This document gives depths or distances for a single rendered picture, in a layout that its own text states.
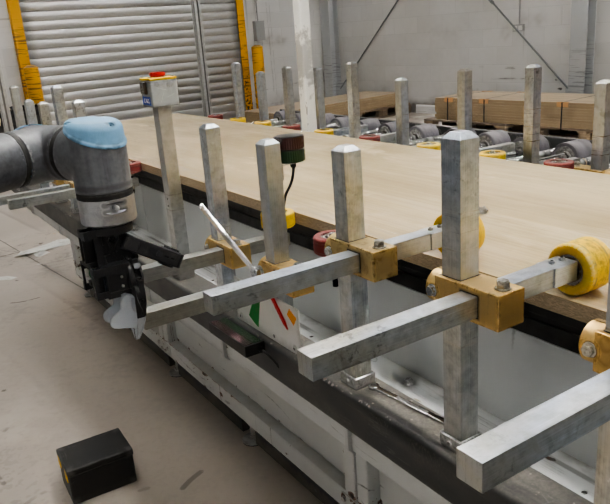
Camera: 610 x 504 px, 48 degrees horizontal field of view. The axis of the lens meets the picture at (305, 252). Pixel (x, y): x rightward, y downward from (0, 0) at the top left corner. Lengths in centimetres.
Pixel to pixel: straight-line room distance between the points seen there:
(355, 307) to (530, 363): 30
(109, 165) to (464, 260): 55
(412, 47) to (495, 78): 150
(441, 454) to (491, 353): 27
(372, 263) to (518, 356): 32
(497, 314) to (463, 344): 10
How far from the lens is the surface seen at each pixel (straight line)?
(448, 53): 1014
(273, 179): 132
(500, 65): 964
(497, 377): 129
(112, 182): 112
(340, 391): 124
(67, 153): 114
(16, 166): 115
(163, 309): 123
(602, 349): 83
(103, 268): 115
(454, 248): 94
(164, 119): 177
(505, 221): 148
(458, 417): 105
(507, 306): 92
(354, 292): 116
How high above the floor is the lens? 131
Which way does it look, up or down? 18 degrees down
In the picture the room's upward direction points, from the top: 4 degrees counter-clockwise
